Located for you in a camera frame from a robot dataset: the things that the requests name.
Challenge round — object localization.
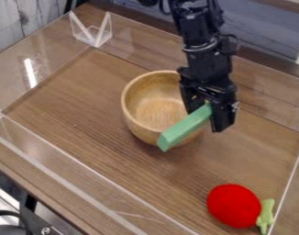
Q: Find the clear acrylic tray wall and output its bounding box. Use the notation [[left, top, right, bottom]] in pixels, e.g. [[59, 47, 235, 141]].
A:
[[0, 110, 199, 235]]

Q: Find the clear acrylic corner bracket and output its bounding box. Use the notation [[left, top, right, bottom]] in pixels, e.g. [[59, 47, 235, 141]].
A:
[[68, 12, 112, 48]]

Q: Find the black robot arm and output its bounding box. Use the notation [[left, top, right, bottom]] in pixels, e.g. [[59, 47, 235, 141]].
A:
[[138, 0, 238, 132]]

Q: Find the black table leg bracket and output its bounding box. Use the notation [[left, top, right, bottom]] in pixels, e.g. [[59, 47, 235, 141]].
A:
[[20, 194, 64, 235]]

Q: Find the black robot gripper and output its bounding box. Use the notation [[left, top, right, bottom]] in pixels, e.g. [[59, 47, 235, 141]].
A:
[[178, 38, 239, 132]]

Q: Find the brown wooden bowl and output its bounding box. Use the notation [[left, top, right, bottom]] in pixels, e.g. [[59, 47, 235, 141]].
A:
[[120, 70, 187, 147]]

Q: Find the red plush tomato toy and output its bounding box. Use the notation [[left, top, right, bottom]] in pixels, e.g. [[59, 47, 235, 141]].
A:
[[207, 184, 276, 235]]

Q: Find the green rectangular block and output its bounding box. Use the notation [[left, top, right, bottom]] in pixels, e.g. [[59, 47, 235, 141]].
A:
[[158, 103, 212, 151]]

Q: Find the black cable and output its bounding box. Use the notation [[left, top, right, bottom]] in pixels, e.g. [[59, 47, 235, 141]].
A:
[[0, 209, 28, 235]]

